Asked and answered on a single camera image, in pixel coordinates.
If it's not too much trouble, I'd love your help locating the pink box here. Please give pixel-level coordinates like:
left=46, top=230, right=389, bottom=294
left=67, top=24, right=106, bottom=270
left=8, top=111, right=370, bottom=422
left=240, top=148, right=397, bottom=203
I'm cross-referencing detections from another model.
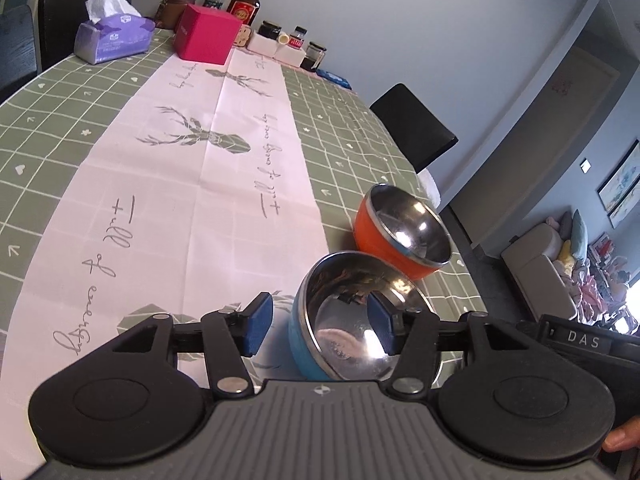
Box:
left=173, top=3, right=242, bottom=65

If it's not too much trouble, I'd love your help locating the pink deer table runner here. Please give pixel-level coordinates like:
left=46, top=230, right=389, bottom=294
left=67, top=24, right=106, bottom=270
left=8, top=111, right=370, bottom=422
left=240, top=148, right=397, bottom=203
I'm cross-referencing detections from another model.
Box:
left=0, top=47, right=331, bottom=396

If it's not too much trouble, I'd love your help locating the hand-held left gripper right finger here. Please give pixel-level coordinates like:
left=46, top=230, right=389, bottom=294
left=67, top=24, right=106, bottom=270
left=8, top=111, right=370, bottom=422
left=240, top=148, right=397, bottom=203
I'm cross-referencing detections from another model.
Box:
left=367, top=292, right=551, bottom=401

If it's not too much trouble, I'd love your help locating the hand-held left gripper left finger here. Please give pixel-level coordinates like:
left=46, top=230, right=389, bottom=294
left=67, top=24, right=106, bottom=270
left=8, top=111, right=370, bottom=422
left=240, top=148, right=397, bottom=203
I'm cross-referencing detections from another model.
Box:
left=85, top=292, right=274, bottom=401

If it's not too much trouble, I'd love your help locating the orange steel-lined bowl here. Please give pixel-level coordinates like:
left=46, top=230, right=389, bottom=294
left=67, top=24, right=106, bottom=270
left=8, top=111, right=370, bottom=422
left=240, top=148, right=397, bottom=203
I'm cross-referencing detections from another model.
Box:
left=353, top=183, right=452, bottom=281

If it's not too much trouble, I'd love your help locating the white box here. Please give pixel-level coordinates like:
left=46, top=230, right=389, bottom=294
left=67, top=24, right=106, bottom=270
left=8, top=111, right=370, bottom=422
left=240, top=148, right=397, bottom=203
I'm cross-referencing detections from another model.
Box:
left=274, top=42, right=307, bottom=68
left=247, top=31, right=280, bottom=56

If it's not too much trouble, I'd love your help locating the colourful clutter pile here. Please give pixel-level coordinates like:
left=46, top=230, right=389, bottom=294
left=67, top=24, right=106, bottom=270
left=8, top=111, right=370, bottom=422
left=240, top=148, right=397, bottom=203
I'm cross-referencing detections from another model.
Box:
left=580, top=232, right=640, bottom=331

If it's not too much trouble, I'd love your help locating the teal cushion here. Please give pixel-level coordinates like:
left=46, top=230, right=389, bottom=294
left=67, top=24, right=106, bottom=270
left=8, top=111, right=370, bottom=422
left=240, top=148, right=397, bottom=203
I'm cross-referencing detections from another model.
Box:
left=570, top=209, right=588, bottom=261

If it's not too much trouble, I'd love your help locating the beige sofa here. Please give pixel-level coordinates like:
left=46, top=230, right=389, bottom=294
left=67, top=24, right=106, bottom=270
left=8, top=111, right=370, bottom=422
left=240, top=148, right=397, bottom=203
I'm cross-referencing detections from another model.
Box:
left=501, top=210, right=591, bottom=321

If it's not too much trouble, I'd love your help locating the white cloth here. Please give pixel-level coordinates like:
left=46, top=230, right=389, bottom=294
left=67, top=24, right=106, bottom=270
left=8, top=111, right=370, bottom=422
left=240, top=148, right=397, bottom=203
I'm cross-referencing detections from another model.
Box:
left=417, top=170, right=441, bottom=208

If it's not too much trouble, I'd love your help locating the framed wall picture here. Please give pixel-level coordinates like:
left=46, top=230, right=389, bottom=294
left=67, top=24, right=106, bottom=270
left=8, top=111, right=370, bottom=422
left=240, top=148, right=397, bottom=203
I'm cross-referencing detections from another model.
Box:
left=597, top=141, right=640, bottom=213
left=609, top=180, right=640, bottom=230

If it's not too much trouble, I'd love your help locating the plain cream door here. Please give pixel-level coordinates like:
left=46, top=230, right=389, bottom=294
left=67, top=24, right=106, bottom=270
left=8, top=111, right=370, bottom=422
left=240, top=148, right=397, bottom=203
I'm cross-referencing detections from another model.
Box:
left=480, top=45, right=618, bottom=251

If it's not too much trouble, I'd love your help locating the brown figurine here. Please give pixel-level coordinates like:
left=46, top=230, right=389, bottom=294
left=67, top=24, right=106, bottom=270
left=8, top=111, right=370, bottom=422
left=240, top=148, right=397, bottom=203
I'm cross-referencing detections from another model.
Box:
left=156, top=0, right=200, bottom=29

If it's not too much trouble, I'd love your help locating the blue steel-lined bowl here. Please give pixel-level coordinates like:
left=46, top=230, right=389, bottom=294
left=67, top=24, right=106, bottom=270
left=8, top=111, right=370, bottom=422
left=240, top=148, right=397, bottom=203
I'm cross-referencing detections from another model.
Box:
left=288, top=251, right=443, bottom=383

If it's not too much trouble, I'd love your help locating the dark glass jar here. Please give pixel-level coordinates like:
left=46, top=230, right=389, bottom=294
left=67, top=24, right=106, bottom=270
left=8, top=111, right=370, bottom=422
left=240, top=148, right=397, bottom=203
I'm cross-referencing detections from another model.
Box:
left=300, top=41, right=327, bottom=72

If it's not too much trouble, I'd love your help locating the person's right hand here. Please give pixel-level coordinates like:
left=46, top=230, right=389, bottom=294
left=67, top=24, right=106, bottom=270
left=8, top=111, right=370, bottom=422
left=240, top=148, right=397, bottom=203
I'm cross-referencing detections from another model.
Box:
left=601, top=417, right=640, bottom=454

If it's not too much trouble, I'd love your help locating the purple tissue pack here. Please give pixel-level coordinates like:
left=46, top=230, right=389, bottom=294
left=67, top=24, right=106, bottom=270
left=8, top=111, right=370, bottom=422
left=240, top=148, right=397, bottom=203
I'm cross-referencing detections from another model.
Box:
left=74, top=0, right=156, bottom=65

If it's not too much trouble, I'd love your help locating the blue packet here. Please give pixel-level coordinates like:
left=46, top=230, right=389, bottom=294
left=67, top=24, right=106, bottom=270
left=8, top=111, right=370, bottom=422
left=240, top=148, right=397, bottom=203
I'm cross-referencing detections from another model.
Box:
left=317, top=67, right=353, bottom=90

